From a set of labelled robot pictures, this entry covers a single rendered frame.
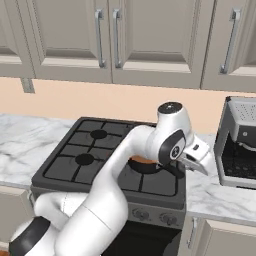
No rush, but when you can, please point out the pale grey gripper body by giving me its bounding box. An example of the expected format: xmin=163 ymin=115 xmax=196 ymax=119
xmin=176 ymin=148 xmax=214 ymax=177

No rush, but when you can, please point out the black saucepan with hot chocolate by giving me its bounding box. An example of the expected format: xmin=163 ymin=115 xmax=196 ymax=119
xmin=127 ymin=153 xmax=186 ymax=178

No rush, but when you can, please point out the grey coffee machine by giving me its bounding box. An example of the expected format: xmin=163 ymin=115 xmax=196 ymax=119
xmin=213 ymin=95 xmax=256 ymax=191

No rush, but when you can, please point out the grey stove knob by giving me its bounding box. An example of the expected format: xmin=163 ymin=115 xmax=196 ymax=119
xmin=160 ymin=212 xmax=178 ymax=227
xmin=132 ymin=207 xmax=150 ymax=222

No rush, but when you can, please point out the beige base cupboard door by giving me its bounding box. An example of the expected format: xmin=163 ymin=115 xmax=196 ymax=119
xmin=0 ymin=185 xmax=35 ymax=248
xmin=177 ymin=214 xmax=256 ymax=256

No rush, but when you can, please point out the black oven door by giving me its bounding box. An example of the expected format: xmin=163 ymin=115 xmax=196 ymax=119
xmin=100 ymin=219 xmax=183 ymax=256

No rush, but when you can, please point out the dark grey gas hob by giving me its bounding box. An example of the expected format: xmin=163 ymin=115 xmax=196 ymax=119
xmin=30 ymin=116 xmax=188 ymax=231

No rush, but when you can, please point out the silver base cupboard handle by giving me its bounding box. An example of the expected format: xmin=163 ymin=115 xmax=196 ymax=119
xmin=186 ymin=217 xmax=199 ymax=250

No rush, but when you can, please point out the beige wall cupboard door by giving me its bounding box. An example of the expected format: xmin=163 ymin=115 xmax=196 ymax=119
xmin=107 ymin=0 xmax=218 ymax=90
xmin=0 ymin=0 xmax=36 ymax=80
xmin=17 ymin=0 xmax=113 ymax=85
xmin=200 ymin=0 xmax=256 ymax=94

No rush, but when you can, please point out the grey wall socket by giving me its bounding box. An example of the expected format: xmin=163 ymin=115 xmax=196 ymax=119
xmin=20 ymin=77 xmax=36 ymax=95

